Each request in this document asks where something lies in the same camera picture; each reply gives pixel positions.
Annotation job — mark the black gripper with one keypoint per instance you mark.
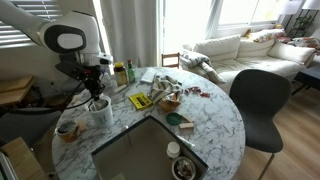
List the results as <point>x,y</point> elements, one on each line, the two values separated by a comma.
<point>90,76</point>

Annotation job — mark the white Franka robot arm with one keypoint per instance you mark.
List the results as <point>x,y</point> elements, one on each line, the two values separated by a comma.
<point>20,16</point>

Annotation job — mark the white plastic cup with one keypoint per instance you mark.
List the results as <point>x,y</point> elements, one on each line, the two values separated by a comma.
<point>103,118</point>

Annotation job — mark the yellow flat packet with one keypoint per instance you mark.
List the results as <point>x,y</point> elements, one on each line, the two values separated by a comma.
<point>140,100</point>

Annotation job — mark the sauce bottle yellow label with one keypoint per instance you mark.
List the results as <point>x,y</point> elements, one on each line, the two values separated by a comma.
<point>120,75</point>

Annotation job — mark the small hot sauce bottle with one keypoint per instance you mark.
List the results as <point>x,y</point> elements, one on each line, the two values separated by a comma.
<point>131,72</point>

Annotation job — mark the white paper sheet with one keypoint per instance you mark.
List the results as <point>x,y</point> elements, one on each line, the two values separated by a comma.
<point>148,76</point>

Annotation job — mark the striped grey cloth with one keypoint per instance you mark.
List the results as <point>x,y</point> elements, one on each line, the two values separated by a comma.
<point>163,86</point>

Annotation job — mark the white curtain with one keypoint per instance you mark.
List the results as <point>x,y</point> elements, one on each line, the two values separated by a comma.
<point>130,30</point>

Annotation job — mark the wooden bowl with items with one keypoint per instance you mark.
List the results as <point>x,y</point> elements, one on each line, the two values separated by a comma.
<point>168,105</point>

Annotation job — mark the grey open box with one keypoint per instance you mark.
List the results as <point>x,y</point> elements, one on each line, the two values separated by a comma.
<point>140,156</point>

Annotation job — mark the wooden side shelf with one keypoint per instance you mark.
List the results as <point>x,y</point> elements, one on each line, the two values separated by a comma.
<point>15,88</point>

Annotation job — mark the green round lid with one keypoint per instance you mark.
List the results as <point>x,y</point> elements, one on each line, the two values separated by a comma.
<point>174,119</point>

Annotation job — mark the wooden chair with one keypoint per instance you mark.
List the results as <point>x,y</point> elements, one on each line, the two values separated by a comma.
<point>170,56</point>

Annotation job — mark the window blinds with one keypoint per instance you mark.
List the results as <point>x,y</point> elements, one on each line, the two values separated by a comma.
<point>30,36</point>

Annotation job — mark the small wooden block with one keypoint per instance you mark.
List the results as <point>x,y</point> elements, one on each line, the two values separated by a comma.
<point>187,118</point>
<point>186,125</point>

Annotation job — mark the small white jar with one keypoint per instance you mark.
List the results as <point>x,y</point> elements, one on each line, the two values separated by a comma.
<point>173,149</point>

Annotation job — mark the red candy wrapper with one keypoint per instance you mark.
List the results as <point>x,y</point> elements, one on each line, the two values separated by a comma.
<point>205,95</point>
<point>193,89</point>

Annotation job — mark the wooden board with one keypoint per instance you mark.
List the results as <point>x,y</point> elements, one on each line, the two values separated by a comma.
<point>23,160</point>

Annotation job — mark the white tube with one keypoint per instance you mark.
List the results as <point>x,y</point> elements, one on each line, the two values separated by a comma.
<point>185,141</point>

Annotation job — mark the folded grey blanket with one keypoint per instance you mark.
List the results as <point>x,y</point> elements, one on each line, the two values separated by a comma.
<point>196,61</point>

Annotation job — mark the cream sofa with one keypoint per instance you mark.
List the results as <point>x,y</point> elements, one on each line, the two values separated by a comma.
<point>253,63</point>

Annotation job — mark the dark grey chair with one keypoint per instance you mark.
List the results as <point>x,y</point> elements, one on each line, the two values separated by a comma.
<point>260,106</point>

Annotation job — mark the patterned pillow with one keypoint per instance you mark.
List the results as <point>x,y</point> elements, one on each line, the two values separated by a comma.
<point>266,35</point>

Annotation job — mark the cream cushion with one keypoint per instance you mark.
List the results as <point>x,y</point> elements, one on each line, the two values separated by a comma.
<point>290,52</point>

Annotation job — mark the dark coffee table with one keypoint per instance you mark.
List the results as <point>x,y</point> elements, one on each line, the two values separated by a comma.
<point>308,78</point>

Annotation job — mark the potted plant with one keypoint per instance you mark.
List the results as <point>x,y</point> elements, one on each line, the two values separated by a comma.
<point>301,23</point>

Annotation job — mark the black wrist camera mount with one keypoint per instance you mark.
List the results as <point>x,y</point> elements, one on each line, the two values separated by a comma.
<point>68,70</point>

